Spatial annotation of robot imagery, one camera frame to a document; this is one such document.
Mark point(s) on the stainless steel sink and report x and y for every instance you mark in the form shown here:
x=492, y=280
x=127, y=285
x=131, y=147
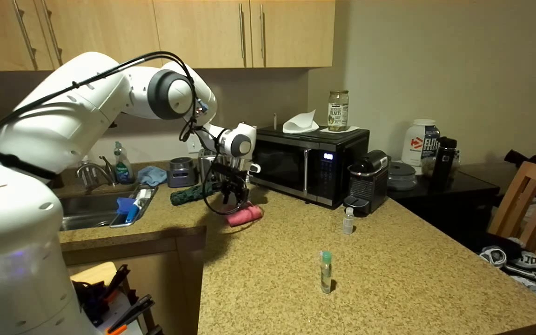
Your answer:
x=88, y=211

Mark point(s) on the wooden slatted chair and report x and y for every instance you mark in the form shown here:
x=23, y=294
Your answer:
x=529, y=186

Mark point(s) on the small clear bottle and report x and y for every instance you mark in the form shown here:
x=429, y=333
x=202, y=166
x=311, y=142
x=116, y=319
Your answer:
x=349, y=222

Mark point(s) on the blue cloth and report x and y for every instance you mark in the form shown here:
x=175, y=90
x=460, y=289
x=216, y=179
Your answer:
x=151, y=177

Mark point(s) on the black side table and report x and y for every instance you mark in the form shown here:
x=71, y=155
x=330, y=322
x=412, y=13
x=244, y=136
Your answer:
x=455, y=198

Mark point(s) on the green hand sanitizer bottle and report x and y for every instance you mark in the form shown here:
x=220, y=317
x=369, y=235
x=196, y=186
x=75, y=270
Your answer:
x=326, y=272

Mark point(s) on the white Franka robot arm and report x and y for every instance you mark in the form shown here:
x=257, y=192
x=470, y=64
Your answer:
x=45, y=136

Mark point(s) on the dark round lid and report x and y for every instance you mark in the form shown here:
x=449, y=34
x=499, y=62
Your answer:
x=401, y=177

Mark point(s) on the green dish soap bottle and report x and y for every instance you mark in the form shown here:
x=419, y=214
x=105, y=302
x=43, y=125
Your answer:
x=121, y=168

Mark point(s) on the black cloth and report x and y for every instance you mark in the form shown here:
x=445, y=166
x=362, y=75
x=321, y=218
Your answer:
x=535, y=160

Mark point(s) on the black white patterned item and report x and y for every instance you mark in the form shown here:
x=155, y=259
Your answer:
x=516, y=261

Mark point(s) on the pink towel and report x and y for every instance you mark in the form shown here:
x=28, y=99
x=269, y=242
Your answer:
x=246, y=214

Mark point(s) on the white jug red label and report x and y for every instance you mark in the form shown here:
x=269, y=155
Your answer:
x=412, y=146

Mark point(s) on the black coffee maker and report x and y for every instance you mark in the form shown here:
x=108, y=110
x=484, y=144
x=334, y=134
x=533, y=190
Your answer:
x=367, y=179

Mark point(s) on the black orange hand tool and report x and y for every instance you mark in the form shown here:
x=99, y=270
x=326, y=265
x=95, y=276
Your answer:
x=112, y=304

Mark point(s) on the wooden upper cabinets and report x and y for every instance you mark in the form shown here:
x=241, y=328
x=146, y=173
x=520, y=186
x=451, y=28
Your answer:
x=293, y=30

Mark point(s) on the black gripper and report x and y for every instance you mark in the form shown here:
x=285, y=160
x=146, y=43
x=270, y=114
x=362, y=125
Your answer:
x=228, y=177

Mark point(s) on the clear plastic bottle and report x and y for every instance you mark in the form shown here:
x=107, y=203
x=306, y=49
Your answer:
x=430, y=149

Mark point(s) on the wooden base cabinet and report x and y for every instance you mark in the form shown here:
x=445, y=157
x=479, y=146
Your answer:
x=175, y=285

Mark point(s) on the black microwave oven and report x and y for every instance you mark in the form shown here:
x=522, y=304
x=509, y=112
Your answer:
x=317, y=164

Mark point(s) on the black round pot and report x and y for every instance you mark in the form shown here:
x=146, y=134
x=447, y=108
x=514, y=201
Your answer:
x=181, y=173

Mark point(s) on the blue dish soap bottle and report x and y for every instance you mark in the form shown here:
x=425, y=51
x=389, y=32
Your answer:
x=131, y=211

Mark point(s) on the silver toaster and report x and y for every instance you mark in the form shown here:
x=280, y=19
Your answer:
x=205, y=170

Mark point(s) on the black water bottle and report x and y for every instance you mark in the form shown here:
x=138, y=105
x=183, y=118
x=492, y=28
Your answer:
x=445, y=160

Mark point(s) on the metal faucet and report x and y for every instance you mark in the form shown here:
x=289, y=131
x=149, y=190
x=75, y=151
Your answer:
x=94, y=173

